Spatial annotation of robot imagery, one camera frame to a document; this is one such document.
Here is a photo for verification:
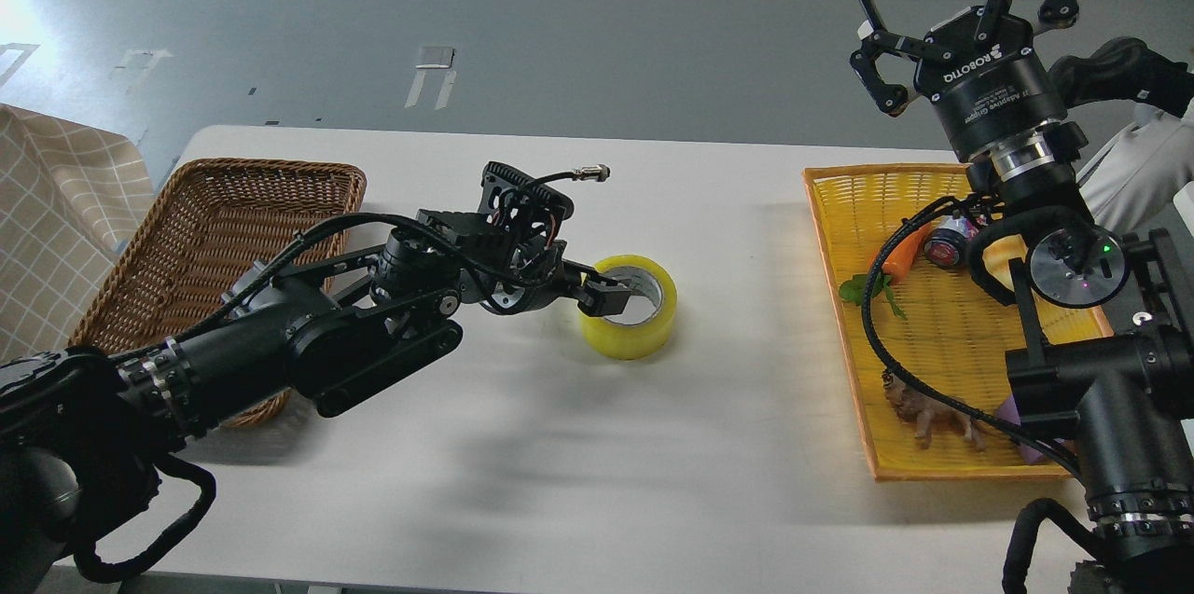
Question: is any brown toy lion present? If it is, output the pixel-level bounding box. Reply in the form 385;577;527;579
882;369;986;452

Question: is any toy croissant bread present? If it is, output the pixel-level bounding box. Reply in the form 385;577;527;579
981;234;1028;290

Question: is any yellow plastic basket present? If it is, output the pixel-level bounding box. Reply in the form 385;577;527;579
804;163;1069;482

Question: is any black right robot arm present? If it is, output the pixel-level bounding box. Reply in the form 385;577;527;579
850;0;1193;593

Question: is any purple foam block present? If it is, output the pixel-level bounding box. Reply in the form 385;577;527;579
993;394;1077;465

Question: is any brown wicker basket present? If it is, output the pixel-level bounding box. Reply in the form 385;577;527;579
69;159;368;429

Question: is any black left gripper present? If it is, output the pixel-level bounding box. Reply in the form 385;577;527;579
466;240;632;318

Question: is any beige checkered cloth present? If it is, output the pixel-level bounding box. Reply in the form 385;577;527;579
1;105;155;360

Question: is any grey trouser leg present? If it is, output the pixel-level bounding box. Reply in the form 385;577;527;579
1078;102;1193;235

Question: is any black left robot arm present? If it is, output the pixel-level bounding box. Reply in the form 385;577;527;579
1;161;630;593

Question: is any small drink can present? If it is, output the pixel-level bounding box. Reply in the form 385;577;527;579
923;214;979;269

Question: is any orange toy carrot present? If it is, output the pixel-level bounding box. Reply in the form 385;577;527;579
837;225;931;322

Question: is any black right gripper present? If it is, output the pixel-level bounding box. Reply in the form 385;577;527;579
849;0;1081;161

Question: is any black shoe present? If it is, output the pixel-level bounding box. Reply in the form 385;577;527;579
1048;37;1193;117

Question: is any yellow tape roll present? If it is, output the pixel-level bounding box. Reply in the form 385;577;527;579
578;255;679;360

